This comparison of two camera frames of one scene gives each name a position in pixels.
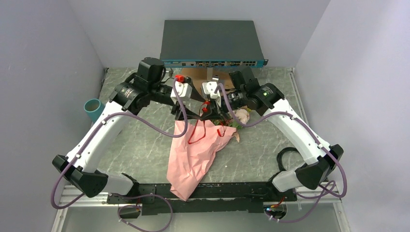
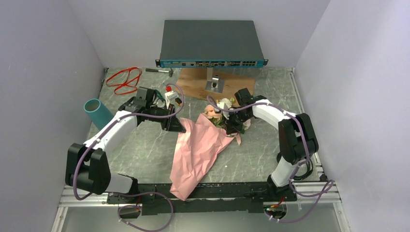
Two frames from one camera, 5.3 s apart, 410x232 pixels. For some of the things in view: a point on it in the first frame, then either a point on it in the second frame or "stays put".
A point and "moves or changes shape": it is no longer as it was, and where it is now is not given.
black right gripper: (215, 111) → (231, 127)
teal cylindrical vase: (94, 108) stays put
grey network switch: (205, 43) stays put
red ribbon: (205, 110) → (126, 80)
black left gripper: (195, 94) → (172, 124)
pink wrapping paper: (191, 152) moves or changes shape
